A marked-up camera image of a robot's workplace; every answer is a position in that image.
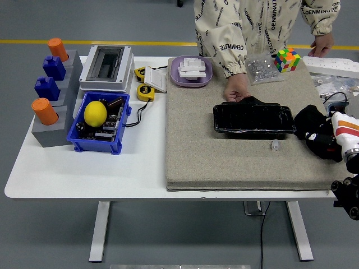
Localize white table leg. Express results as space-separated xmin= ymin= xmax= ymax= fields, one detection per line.
xmin=286 ymin=201 xmax=314 ymax=262
xmin=89 ymin=201 xmax=111 ymax=263

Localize person's right hand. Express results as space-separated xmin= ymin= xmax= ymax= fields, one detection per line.
xmin=223 ymin=72 xmax=251 ymax=103

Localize purple tray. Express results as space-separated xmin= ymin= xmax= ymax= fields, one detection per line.
xmin=169 ymin=55 xmax=213 ymax=89

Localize blue block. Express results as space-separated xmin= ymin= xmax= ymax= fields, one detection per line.
xmin=42 ymin=55 xmax=67 ymax=81
xmin=34 ymin=76 xmax=61 ymax=101

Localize white wall switch plate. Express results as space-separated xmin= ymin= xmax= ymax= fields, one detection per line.
xmin=143 ymin=67 xmax=168 ymax=94

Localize pale tray of circuit boards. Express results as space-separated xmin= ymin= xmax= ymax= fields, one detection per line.
xmin=326 ymin=99 xmax=359 ymax=115

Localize grey stepped block holder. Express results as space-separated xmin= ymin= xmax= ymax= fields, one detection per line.
xmin=30 ymin=49 xmax=84 ymax=149

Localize person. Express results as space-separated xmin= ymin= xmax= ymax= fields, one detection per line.
xmin=194 ymin=0 xmax=304 ymax=59

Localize black glossy display panel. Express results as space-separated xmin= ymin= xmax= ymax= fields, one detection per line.
xmin=212 ymin=95 xmax=297 ymax=140

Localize colourful puzzle cube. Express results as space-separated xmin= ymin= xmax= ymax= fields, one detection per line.
xmin=273 ymin=48 xmax=301 ymax=73

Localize black cable under table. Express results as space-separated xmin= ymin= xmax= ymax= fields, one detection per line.
xmin=259 ymin=201 xmax=272 ymax=269

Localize clear bag of metal nuts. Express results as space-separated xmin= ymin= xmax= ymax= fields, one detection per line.
xmin=244 ymin=52 xmax=284 ymax=86

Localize clear bags of small parts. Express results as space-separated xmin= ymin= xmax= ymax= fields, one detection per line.
xmin=310 ymin=72 xmax=359 ymax=100

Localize yellow lemon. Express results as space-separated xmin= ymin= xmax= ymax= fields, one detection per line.
xmin=84 ymin=100 xmax=108 ymax=128

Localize white power strip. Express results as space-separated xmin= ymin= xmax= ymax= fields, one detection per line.
xmin=302 ymin=55 xmax=359 ymax=79

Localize yellow tape measure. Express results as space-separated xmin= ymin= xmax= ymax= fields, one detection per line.
xmin=136 ymin=83 xmax=155 ymax=101
xmin=134 ymin=66 xmax=152 ymax=83

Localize person's left hand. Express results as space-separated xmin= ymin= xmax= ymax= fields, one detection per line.
xmin=307 ymin=31 xmax=336 ymax=58

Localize white enclosure with grey window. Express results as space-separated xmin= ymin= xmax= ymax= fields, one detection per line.
xmin=78 ymin=44 xmax=135 ymax=94

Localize stack of white switch parts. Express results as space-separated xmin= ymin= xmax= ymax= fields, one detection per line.
xmin=177 ymin=56 xmax=208 ymax=82

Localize dark circuit board with capacitors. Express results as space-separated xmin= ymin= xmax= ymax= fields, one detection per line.
xmin=75 ymin=95 xmax=126 ymax=141

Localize grey-brown mat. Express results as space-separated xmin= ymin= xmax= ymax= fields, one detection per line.
xmin=164 ymin=57 xmax=355 ymax=193

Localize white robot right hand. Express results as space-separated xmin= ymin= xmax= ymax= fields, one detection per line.
xmin=304 ymin=111 xmax=359 ymax=162

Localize metal bracket under table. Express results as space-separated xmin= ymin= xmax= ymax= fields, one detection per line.
xmin=242 ymin=201 xmax=266 ymax=216

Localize thin black cable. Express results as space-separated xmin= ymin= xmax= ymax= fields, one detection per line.
xmin=123 ymin=98 xmax=152 ymax=128

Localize black rag with red tag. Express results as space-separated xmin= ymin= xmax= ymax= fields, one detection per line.
xmin=293 ymin=104 xmax=344 ymax=163

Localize blue plastic bin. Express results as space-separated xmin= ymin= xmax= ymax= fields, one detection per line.
xmin=66 ymin=91 xmax=132 ymax=155

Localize orange cylinder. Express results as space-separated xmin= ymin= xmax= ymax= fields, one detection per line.
xmin=47 ymin=38 xmax=70 ymax=62
xmin=31 ymin=98 xmax=59 ymax=126

